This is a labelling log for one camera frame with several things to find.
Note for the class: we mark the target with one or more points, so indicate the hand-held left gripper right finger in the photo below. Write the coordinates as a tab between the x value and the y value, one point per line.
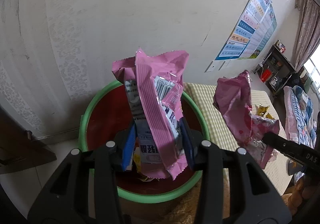
188	149

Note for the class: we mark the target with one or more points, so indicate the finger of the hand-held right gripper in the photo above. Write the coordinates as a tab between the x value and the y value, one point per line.
280	142

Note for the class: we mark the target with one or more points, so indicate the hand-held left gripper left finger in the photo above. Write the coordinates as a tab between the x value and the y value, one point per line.
128	149

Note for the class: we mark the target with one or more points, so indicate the torn yellow box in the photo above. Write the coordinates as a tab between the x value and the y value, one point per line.
137	161

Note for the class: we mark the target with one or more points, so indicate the red bin with green rim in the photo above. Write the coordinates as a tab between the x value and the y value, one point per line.
107	119

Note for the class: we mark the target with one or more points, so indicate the pink foil wrapper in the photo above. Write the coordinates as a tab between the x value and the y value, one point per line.
235	104

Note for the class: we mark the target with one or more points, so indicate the pink striped snack bag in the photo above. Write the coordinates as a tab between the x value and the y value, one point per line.
155	89

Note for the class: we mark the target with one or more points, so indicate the person's right forearm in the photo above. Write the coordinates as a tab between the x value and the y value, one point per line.
297	194

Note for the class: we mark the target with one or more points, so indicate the blue pink bed blanket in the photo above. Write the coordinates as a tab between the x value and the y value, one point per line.
300	114

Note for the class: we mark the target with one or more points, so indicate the small yellow wrapper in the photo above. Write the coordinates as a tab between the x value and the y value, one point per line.
261	109

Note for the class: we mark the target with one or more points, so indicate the red bag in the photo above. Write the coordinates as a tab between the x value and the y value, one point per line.
266	75

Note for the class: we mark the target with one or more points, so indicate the window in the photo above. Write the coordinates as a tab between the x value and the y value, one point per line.
313	71

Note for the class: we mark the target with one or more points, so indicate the dark metal shelf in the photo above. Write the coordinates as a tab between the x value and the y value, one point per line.
280	59

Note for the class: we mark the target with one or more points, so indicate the red white box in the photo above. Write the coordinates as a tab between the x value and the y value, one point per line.
282	49

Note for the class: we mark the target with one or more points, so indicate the pink patterned curtain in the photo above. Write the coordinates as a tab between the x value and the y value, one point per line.
307	34

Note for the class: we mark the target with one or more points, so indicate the white wall switch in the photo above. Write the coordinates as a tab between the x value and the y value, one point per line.
212	66

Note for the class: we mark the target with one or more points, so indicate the pale chart wall poster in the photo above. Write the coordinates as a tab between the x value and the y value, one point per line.
261	31

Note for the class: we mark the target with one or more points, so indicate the blue wall poster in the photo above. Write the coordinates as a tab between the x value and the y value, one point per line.
240	36

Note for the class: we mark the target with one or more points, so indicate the green wall poster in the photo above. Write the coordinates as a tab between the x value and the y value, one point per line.
271	29

